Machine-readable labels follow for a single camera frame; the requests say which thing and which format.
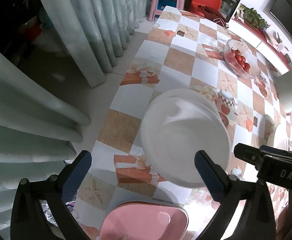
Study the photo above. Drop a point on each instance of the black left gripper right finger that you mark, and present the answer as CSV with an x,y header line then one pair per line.
x,y
257,220

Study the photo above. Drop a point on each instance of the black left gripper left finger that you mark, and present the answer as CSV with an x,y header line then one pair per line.
x,y
28,220

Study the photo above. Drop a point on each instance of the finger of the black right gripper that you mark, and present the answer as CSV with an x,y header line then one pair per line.
x,y
254,156

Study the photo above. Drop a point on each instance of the large white foam bowl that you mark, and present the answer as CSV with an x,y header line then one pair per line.
x,y
177,124

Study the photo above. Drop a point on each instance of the pink square plate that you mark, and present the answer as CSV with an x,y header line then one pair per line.
x,y
143,220

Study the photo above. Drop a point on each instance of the pale green curtain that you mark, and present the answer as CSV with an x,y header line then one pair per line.
x,y
43,42

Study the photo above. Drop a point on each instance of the glass bowl of tomatoes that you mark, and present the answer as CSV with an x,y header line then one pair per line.
x,y
241,60

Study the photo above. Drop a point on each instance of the white red shelf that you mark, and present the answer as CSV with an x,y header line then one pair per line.
x,y
279,54

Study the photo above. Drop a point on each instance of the checkered patterned tablecloth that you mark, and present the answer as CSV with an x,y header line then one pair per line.
x,y
182,50

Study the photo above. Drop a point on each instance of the green potted plant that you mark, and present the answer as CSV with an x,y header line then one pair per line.
x,y
252,18

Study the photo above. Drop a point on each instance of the pink plastic stool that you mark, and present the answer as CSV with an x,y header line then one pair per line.
x,y
157,6

